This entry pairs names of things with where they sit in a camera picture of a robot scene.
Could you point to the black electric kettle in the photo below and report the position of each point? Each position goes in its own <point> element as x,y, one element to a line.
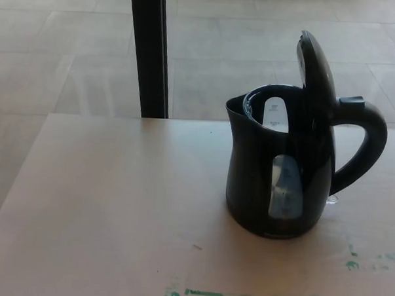
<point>248,176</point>

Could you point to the black vertical post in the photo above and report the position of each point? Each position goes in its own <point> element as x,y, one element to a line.
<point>149,54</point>

